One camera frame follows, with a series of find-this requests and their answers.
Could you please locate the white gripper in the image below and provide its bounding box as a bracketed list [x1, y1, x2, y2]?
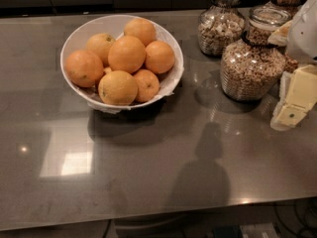
[267, 0, 317, 131]

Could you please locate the small orange piece between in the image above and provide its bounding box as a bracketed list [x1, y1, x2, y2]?
[104, 66, 112, 74]

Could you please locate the orange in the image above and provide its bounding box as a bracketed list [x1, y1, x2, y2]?
[64, 50, 104, 88]
[124, 18, 157, 46]
[108, 36, 146, 73]
[85, 33, 115, 66]
[134, 69, 159, 103]
[98, 70, 138, 106]
[145, 41, 175, 74]

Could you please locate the white bowl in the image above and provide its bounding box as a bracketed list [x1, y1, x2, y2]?
[59, 14, 185, 112]

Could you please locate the back left glass cereal jar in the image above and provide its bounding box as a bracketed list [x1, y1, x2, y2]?
[197, 0, 246, 57]

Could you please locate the front glass cereal jar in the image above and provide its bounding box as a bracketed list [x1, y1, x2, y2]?
[220, 6, 291, 102]

